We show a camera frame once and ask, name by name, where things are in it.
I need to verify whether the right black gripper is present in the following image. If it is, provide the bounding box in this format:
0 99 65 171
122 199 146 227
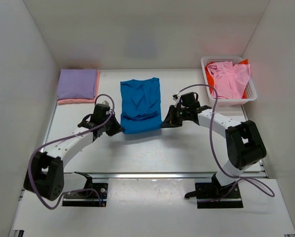
161 106 189 129

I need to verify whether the purple cable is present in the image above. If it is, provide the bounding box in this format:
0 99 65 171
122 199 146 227
172 83 275 198
26 94 115 210

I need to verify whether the orange t-shirt in basket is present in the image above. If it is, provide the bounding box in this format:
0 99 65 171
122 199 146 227
204 58 254 99

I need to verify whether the folded purple t-shirt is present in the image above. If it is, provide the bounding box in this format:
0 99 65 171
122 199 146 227
57 69 98 101

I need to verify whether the pink t-shirt in basket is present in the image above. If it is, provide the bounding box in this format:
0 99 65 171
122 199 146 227
206 62 251 99

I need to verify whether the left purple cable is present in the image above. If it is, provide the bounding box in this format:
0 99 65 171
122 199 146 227
26 94 115 210

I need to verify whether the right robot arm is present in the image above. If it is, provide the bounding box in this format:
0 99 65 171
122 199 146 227
161 92 266 198

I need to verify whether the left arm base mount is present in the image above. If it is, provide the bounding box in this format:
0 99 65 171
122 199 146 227
62 172 109 207

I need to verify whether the blue polo t-shirt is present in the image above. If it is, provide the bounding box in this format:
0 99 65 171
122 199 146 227
120 78 162 134

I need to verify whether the white plastic laundry basket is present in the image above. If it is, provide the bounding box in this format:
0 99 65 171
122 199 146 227
201 55 257 107

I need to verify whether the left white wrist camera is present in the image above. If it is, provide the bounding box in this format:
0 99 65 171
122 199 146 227
102 100 109 106

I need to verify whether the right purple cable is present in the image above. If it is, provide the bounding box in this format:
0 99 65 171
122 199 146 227
172 83 275 198

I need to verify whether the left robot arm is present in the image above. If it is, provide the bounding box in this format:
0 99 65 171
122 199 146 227
23 104 124 201

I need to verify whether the folded salmon pink t-shirt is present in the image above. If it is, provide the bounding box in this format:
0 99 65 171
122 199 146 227
57 70 101 105

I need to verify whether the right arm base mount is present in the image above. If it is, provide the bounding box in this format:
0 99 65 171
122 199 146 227
184 181 244 209

